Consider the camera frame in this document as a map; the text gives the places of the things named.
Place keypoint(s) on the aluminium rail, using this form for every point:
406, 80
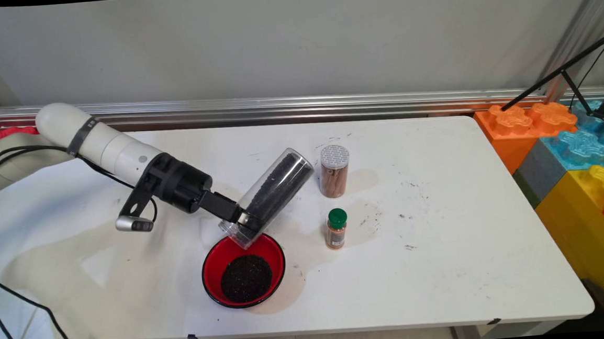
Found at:
382, 104

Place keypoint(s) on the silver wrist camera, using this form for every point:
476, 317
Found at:
135, 223

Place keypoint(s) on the orange foam block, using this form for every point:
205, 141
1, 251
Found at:
510, 141

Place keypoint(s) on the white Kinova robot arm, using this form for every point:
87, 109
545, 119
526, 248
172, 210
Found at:
117, 152

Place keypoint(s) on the black seed pile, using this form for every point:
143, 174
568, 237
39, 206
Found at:
246, 280

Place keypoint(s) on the clear plastic jar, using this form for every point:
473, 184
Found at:
277, 189

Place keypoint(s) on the grey foam block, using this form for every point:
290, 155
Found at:
538, 173

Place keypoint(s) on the blue studded foam block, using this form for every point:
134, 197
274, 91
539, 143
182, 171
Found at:
576, 150

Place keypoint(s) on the spice bottle green cap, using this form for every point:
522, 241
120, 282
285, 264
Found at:
336, 233

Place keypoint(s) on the red bowl black rim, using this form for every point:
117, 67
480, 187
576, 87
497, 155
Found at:
218, 263

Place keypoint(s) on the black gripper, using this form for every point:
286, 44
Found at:
182, 184

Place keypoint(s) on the cinnamon stick jar silver lid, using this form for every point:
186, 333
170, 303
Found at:
334, 178

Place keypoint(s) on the black tripod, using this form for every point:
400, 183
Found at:
538, 85

